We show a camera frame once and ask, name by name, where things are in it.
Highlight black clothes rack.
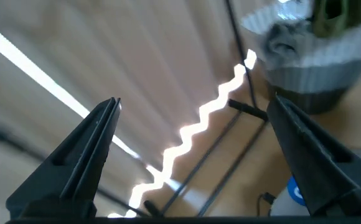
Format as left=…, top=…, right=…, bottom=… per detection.
left=0, top=0, right=270, bottom=218

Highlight beige curtain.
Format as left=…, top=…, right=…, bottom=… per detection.
left=0, top=0, right=262, bottom=218

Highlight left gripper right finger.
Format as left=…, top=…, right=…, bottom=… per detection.
left=266, top=94, right=361, bottom=217

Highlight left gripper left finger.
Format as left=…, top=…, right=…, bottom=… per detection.
left=5, top=97, right=122, bottom=219

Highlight white laundry basket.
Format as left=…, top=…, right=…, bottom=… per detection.
left=240, top=0, right=361, bottom=115

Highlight black cable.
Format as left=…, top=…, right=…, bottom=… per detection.
left=256, top=192, right=277, bottom=217

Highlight pale grey shorts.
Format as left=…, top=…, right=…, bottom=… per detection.
left=260, top=21, right=316, bottom=65

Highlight green long-sleeved shirt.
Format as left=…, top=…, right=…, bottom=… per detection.
left=310, top=0, right=361, bottom=39

